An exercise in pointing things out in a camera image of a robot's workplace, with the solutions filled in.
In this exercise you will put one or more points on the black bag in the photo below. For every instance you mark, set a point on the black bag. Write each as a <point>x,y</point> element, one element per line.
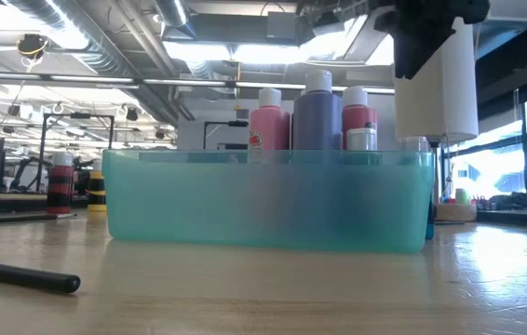
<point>515,201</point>

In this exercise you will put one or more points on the translucent teal plastic bin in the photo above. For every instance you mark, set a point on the translucent teal plastic bin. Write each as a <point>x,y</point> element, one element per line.
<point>268,200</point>

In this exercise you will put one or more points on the small red paint bottle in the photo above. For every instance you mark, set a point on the small red paint bottle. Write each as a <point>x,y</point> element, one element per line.
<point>61,183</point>

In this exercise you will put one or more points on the large purple paint bottle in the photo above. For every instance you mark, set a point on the large purple paint bottle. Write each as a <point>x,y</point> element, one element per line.
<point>318,121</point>

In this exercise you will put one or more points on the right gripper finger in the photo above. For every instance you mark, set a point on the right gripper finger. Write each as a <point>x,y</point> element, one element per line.
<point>414,53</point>

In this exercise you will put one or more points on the large red paint bottle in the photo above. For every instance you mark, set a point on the large red paint bottle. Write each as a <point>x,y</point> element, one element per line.
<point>356,116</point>

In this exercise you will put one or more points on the small green object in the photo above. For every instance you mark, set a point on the small green object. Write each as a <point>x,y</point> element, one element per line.
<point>462,195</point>

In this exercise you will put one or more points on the small yellow paint bottle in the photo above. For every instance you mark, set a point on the small yellow paint bottle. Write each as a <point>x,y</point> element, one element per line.
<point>97,191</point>

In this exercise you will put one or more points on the small dark green paint bottle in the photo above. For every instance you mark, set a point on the small dark green paint bottle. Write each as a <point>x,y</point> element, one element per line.
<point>361,139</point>

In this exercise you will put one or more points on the large pink paint bottle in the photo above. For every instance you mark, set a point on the large pink paint bottle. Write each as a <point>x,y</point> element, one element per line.
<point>269,125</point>

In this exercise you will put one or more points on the table lamp with white shade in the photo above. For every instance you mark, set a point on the table lamp with white shade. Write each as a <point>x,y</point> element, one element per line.
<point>449,102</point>

